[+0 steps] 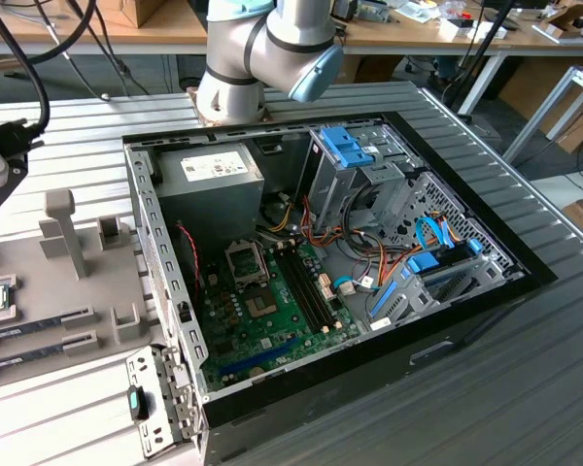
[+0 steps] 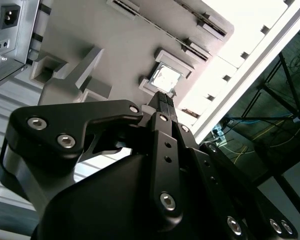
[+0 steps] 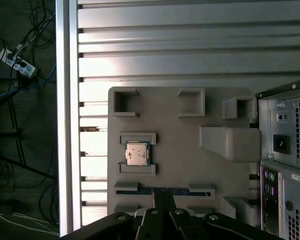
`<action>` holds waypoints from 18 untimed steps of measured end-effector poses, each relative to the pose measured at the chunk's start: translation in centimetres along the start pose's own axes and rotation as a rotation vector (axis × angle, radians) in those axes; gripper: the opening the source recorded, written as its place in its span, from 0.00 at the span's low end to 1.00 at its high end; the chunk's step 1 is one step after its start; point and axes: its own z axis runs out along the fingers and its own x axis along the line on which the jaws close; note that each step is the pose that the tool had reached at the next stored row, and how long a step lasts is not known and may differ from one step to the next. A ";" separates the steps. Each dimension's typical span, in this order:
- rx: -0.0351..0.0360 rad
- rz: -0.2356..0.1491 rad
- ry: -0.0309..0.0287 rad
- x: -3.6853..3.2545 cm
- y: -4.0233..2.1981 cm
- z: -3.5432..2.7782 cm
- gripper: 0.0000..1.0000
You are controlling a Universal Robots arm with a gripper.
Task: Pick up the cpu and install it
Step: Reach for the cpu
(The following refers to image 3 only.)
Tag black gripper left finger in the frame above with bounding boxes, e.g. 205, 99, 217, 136
58, 187, 166, 240

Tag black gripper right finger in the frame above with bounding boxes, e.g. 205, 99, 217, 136
164, 187, 286, 240

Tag silver CPU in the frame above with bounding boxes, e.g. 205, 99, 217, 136
124, 141, 151, 168

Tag RAM stick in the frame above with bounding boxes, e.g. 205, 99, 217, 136
115, 187, 209, 198

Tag grey parts rack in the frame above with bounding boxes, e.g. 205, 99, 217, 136
106, 86, 263, 226

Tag black PC case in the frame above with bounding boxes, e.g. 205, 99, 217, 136
254, 76, 300, 240

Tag white power strip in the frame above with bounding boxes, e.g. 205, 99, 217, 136
0, 48, 39, 79

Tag black floor stand frame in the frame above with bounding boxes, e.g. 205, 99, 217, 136
0, 96, 58, 181

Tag blue floor cable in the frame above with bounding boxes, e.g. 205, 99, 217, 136
0, 61, 58, 112

